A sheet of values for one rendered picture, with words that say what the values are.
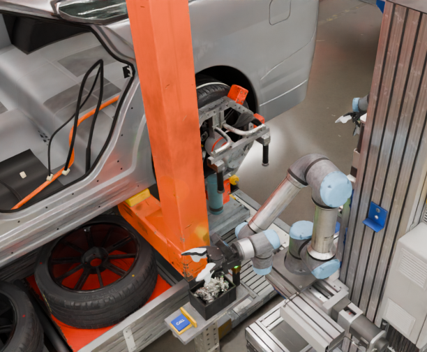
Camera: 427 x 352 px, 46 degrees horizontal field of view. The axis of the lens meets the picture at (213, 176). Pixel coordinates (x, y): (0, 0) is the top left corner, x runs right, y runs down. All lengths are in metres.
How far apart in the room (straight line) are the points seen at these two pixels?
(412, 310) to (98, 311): 1.53
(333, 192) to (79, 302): 1.49
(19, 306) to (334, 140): 2.82
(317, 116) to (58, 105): 2.43
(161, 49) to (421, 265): 1.19
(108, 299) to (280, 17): 1.81
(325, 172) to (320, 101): 3.14
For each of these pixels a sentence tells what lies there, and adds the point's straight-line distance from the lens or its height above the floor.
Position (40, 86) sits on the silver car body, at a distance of 3.48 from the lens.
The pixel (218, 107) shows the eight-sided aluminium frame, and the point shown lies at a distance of 2.79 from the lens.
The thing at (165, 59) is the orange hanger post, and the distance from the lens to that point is 1.88.
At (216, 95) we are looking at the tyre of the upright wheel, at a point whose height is 1.13.
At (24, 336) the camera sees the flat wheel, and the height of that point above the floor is 0.50.
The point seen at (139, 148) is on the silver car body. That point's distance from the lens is 2.70.
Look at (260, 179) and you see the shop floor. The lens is 4.01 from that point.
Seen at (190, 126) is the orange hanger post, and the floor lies 1.45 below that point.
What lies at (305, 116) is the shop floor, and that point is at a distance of 4.73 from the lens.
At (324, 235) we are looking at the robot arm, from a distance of 2.00.
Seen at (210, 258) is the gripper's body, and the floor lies 1.24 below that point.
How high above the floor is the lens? 2.63
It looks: 40 degrees down
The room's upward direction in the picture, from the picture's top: 4 degrees counter-clockwise
